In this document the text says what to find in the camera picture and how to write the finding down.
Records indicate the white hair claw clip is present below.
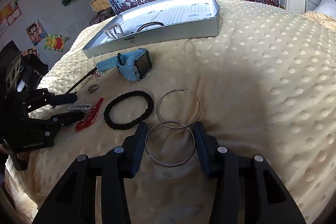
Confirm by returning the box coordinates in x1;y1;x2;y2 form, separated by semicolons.
103;23;124;39

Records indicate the yellow bear wall sticker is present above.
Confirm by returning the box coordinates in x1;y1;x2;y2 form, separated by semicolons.
44;34;66;52

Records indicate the wooden box on stand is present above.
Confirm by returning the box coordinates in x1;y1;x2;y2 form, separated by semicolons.
90;0;110;13

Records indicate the grey cardboard tray box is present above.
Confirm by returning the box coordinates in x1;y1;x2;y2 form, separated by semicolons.
83;0;220;58

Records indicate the cream dotted bed blanket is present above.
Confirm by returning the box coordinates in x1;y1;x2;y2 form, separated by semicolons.
4;0;336;224

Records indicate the black cord in tray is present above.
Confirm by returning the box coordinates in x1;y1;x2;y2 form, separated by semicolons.
136;21;165;33

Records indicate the green wall ornament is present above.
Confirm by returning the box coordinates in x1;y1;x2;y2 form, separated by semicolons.
62;0;72;6

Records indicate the cartoon character wall poster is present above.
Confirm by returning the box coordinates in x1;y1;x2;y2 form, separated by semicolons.
26;20;47;46

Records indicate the silver bangle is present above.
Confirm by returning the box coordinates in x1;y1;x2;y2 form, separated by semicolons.
156;88;203;129
145;120;196;168

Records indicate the black thin stick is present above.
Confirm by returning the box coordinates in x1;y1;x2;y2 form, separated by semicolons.
51;67;97;109

